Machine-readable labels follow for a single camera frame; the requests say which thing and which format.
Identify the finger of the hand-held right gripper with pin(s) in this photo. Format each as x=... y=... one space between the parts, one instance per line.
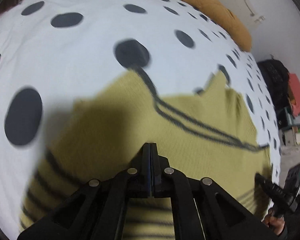
x=268 y=186

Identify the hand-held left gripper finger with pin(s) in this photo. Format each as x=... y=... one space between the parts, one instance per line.
x=148 y=172
x=153 y=172

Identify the yellow striped knit sweater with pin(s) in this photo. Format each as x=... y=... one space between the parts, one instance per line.
x=190 y=150

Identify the person's right hand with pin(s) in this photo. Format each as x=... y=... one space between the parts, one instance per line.
x=276 y=223

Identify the cardboard boxes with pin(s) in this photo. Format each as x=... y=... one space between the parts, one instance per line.
x=293 y=137

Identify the orange red cloth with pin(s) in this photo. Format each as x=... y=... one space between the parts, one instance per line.
x=297 y=95

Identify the black backpack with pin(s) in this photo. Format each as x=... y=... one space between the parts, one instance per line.
x=275 y=85

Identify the white polka dot duvet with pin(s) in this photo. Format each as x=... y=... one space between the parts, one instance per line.
x=77 y=55

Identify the mustard yellow pillow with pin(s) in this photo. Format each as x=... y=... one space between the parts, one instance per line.
x=215 y=7

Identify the white wall socket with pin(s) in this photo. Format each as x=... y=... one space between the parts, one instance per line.
x=259 y=19

